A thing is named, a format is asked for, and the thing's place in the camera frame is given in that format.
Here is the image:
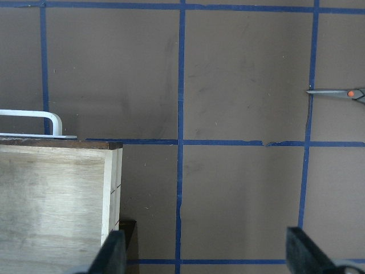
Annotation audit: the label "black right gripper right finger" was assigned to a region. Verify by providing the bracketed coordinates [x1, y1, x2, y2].
[286, 227, 364, 274]

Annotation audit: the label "grey orange scissors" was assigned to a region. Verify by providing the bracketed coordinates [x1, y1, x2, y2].
[306, 88, 364, 104]

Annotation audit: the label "light wooden drawer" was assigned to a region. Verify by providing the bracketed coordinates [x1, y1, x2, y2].
[1, 138, 123, 273]

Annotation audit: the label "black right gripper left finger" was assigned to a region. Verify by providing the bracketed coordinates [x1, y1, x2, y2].
[66, 231, 127, 274]

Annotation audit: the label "white drawer handle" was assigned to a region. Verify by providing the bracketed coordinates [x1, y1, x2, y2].
[1, 109, 78, 140]

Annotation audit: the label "dark wooden cabinet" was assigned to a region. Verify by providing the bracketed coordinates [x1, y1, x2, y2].
[119, 218, 140, 274]

